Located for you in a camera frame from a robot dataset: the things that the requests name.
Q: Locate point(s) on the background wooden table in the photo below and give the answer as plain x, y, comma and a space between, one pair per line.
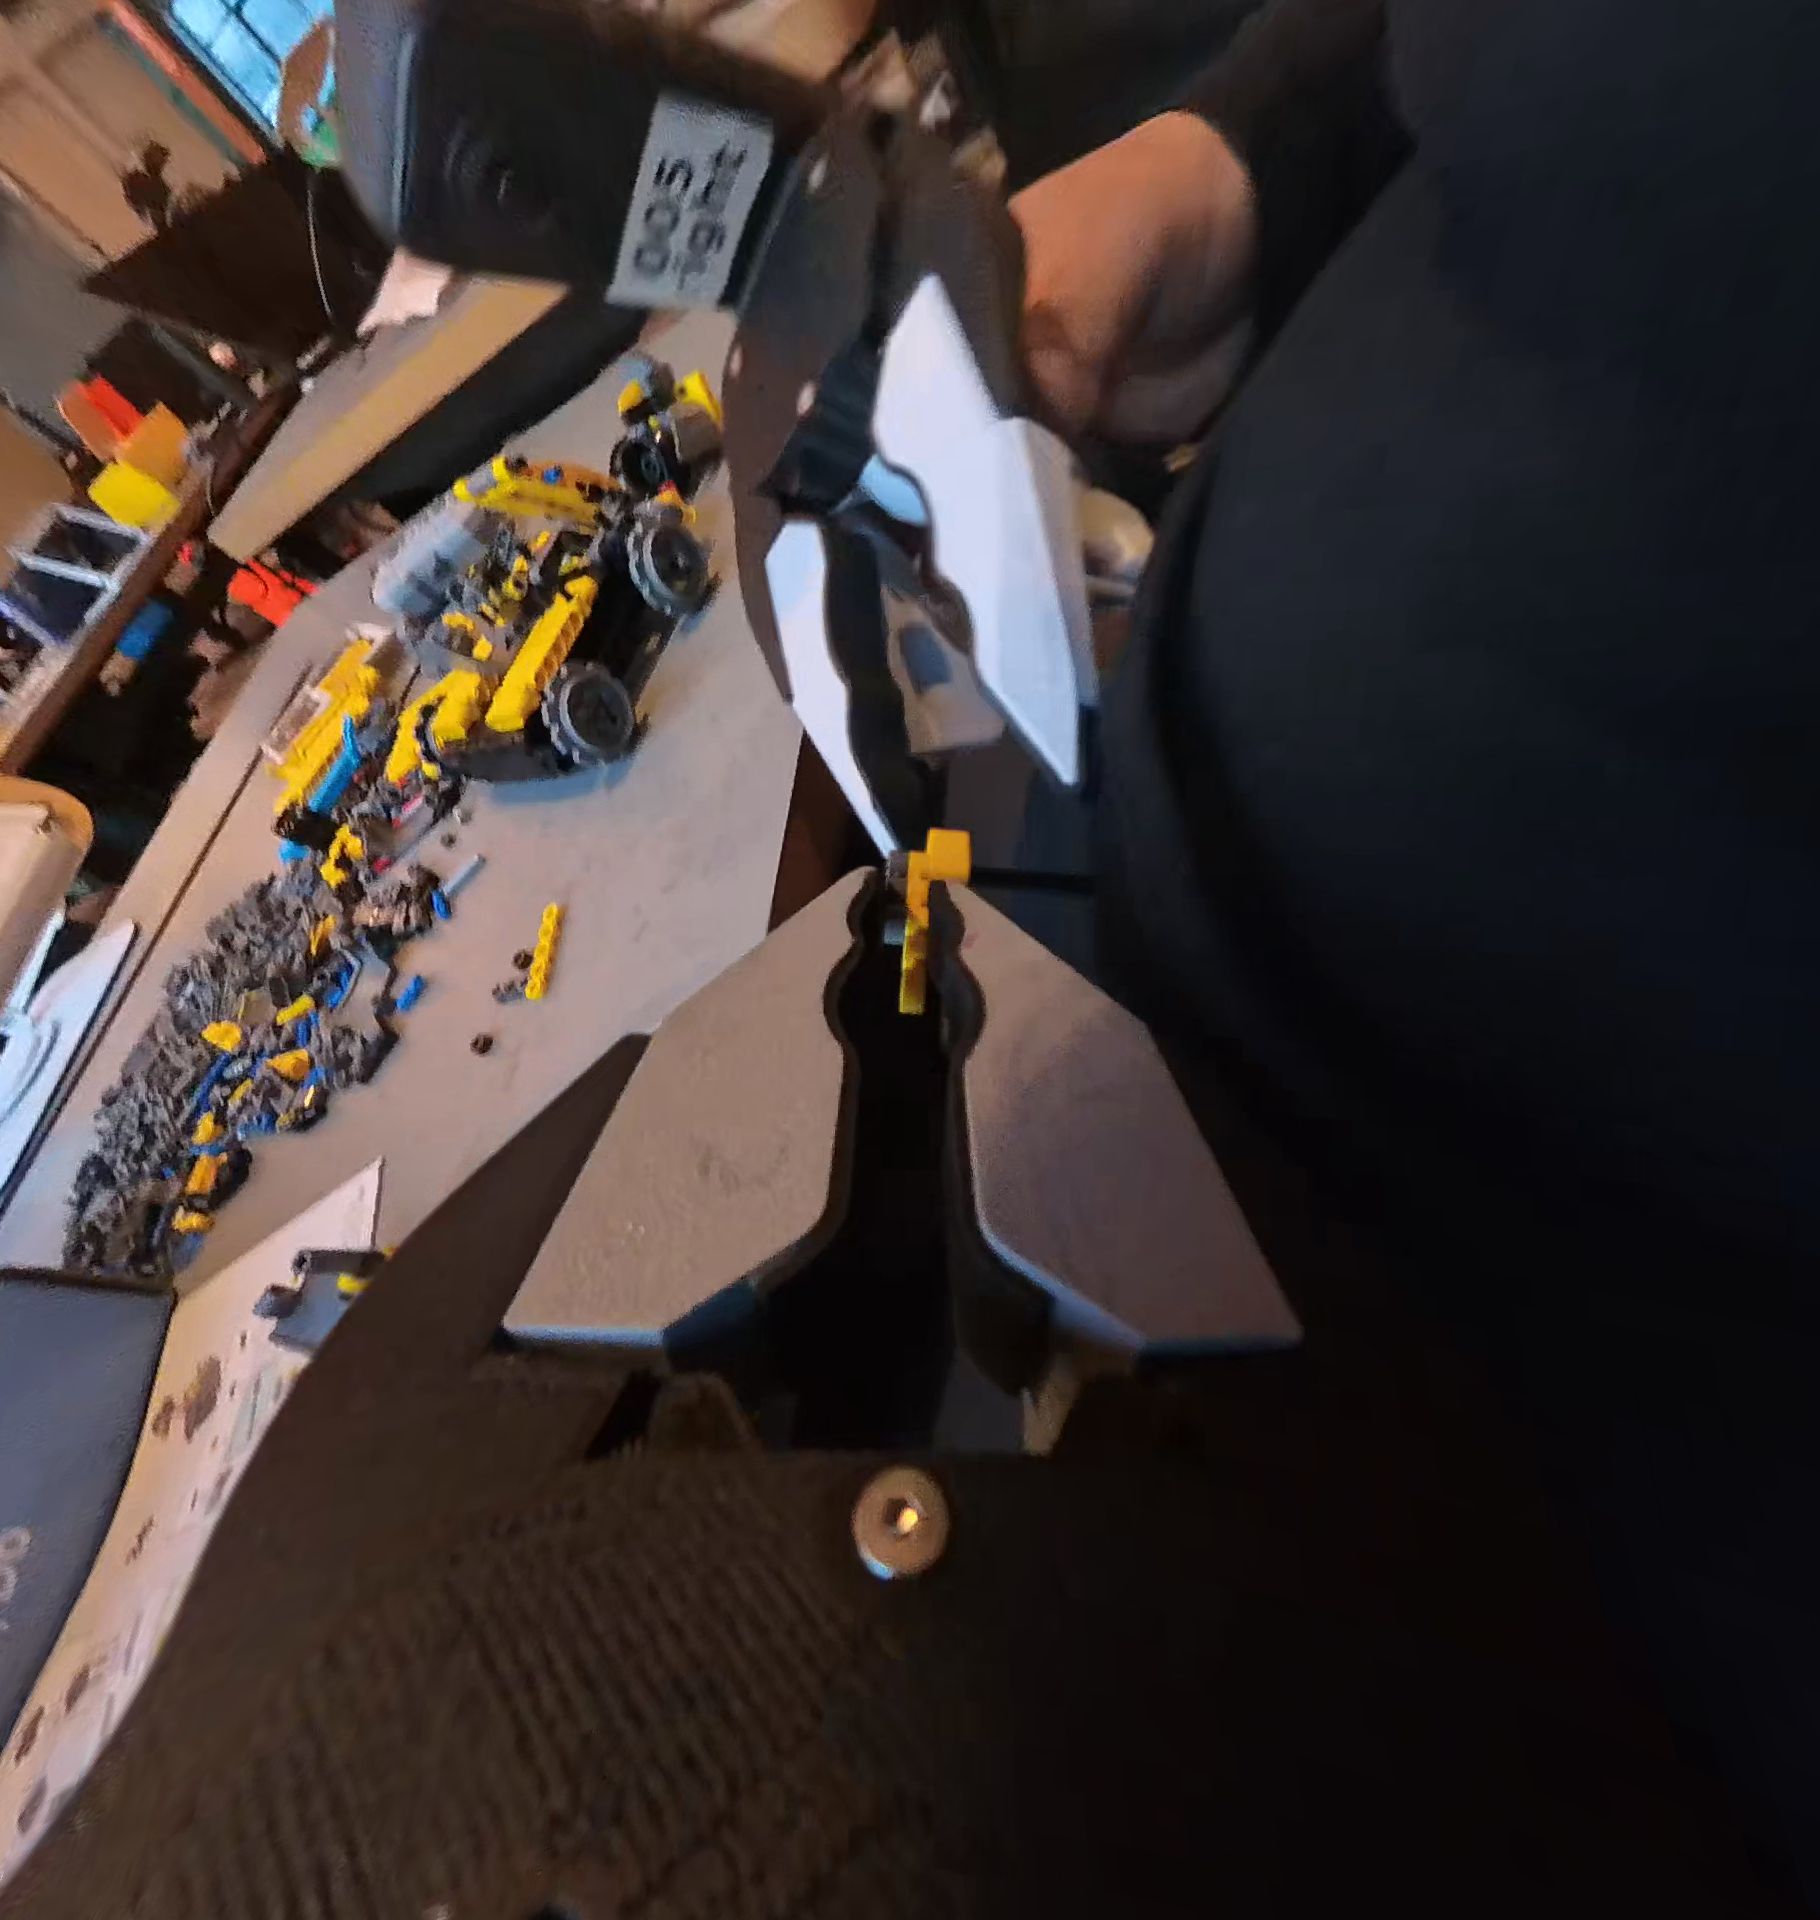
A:
430, 404

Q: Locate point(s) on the grey cardboard box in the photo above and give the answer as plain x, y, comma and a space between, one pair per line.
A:
41, 1500

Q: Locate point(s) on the white tray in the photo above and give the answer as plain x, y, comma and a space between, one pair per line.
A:
11, 1021

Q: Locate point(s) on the pile of small building bricks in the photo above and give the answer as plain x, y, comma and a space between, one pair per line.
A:
236, 1050

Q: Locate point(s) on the open instruction booklet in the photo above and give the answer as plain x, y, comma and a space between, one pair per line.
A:
161, 1500

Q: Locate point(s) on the person's right hand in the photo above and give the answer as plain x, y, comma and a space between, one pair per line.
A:
1152, 271

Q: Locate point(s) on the small grey brick piece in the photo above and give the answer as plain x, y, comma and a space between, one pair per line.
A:
508, 967

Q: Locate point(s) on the small yellow brick piece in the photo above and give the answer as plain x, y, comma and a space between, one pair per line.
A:
545, 952

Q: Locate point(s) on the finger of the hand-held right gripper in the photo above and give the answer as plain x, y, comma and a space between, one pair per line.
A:
845, 631
1001, 571

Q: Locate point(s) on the person's black clothing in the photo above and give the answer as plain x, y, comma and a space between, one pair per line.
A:
1542, 1050

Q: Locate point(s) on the grey and yellow brick assembly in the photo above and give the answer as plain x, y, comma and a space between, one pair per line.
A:
325, 1297

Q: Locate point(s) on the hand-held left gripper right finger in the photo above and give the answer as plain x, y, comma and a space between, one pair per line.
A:
1120, 1202

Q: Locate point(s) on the person's right forearm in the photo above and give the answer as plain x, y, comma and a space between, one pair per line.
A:
1301, 119

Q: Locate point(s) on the yellow and black brick vehicle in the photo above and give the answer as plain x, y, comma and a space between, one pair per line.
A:
552, 646

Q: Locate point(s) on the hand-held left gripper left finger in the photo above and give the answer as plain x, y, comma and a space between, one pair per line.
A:
685, 1186

